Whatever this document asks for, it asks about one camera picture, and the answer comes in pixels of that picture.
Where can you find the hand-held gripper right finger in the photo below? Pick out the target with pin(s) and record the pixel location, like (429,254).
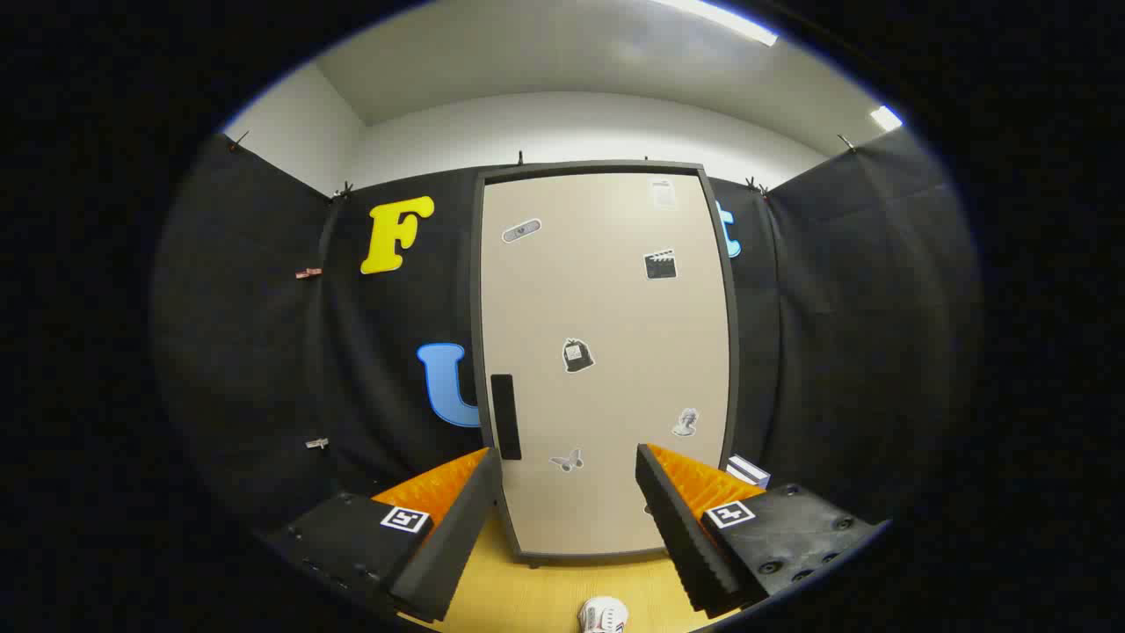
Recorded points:
(685,545)

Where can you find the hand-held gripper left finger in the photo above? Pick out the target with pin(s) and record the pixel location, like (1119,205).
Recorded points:
(457,545)

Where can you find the white shoe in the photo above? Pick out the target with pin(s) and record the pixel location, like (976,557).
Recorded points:
(603,615)

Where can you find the beige shoe cabinet door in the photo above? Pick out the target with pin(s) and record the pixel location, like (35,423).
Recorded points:
(606,308)

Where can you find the dark grey shoe cabinet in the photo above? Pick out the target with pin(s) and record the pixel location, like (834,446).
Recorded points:
(589,167)

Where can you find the small white box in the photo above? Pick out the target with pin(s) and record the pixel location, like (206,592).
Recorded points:
(749,470)

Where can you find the black backdrop cloth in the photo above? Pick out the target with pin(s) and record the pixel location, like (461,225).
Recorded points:
(246,352)

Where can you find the pink clothespin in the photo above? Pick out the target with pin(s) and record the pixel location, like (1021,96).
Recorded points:
(308,273)

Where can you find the small ceiling light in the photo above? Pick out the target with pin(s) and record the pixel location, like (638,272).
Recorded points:
(886,118)

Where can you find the long ceiling light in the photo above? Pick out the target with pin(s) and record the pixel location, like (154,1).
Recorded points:
(716,19)

